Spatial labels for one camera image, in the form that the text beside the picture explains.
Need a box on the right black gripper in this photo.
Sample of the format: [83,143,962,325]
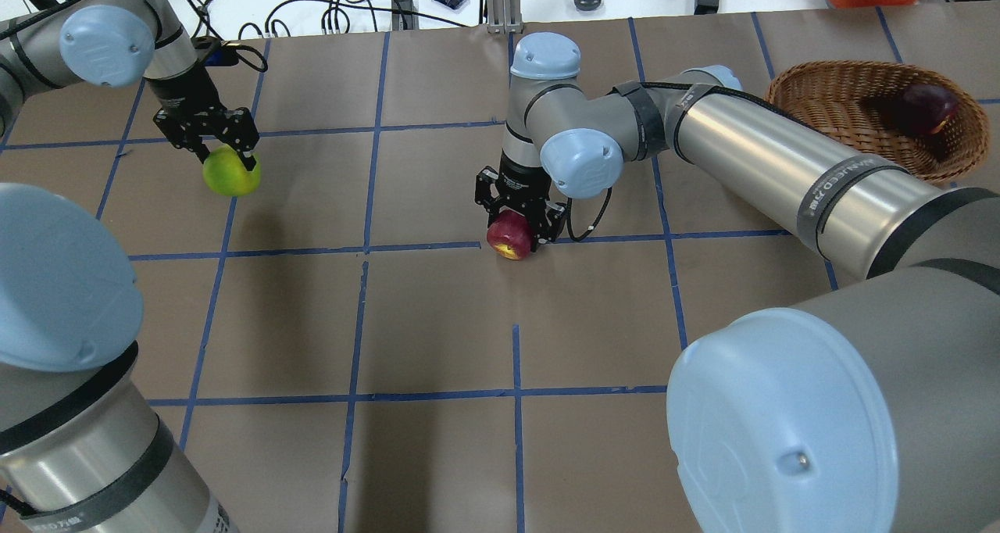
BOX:
[474,153,569,245]

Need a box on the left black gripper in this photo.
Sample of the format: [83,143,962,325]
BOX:
[148,64,260,172]

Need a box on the red apple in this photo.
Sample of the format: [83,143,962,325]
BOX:
[486,209,534,261]

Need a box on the green apple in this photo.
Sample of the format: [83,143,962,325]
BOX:
[202,145,261,197]

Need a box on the dark purple apple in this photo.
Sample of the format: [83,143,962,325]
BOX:
[890,84,960,137]

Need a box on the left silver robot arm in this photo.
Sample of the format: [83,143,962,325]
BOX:
[1,0,259,532]

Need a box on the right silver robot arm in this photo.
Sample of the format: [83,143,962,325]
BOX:
[509,87,998,532]

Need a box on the woven wicker basket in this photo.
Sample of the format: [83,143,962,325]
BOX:
[766,60,991,184]

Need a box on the black power adapter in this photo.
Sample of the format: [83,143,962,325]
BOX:
[390,0,419,31]

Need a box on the black braided cable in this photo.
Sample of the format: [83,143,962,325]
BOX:
[566,185,614,243]

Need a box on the aluminium frame post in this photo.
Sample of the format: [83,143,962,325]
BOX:
[484,0,524,34]

